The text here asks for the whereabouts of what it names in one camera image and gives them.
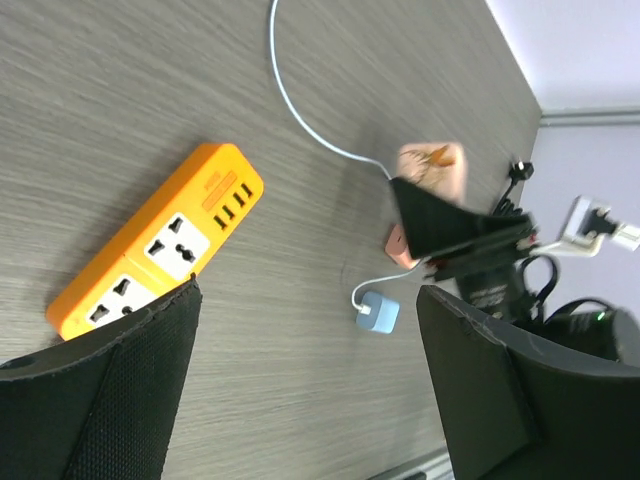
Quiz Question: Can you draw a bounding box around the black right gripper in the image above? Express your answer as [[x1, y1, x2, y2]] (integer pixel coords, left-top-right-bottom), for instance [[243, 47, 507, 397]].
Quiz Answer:
[[390, 177, 555, 323]]

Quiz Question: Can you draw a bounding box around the orange power strip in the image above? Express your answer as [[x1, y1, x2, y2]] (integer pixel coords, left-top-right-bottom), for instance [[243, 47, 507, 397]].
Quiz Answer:
[[45, 143, 264, 340]]

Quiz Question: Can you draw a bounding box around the white plug on strip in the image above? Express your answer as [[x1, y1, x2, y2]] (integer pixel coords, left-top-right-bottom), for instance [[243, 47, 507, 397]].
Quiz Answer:
[[580, 208, 618, 238]]

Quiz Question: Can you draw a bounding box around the beige red power strip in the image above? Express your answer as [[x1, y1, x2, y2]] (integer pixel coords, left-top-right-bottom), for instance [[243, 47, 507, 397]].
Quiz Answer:
[[564, 195, 640, 251]]

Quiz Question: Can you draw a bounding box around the tan cube socket adapter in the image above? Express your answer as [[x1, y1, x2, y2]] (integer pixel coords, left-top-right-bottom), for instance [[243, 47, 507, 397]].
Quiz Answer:
[[397, 142, 468, 205]]

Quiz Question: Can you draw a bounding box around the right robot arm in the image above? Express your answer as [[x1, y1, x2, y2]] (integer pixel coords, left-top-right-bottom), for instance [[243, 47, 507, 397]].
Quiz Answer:
[[390, 177, 639, 365]]

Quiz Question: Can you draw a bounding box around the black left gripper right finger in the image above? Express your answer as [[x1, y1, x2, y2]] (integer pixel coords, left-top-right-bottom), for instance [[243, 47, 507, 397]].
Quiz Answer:
[[416, 285, 639, 479]]

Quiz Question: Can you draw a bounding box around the thin white charging cable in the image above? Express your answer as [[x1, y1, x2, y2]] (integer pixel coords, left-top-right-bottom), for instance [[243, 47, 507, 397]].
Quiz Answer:
[[268, 0, 426, 315]]

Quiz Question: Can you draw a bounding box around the pink charger plug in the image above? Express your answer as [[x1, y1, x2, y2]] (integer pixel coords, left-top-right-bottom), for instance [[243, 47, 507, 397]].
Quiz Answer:
[[384, 224, 419, 270]]

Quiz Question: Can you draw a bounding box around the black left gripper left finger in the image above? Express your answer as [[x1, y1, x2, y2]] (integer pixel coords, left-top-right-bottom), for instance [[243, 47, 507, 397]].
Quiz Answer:
[[1, 278, 202, 479]]

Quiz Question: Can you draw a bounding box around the light blue charger plug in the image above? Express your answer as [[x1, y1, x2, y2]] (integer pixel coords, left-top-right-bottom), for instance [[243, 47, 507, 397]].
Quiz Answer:
[[356, 291, 400, 334]]

